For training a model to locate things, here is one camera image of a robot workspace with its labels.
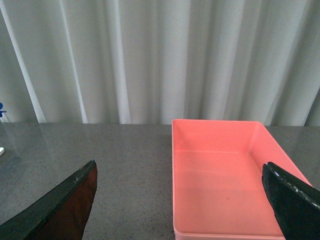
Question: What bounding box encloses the white pleated curtain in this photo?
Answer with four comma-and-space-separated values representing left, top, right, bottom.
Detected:
0, 0, 320, 126

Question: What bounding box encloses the pink plastic bin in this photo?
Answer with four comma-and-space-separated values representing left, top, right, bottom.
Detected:
172, 119, 306, 240

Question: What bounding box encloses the blue microfiber cloth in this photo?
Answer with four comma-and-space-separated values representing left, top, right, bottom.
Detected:
0, 102, 7, 118

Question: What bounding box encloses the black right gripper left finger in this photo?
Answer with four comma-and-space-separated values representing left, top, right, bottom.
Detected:
0, 160, 98, 240

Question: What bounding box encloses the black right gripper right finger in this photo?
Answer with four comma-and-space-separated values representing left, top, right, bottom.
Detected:
261, 162, 320, 240

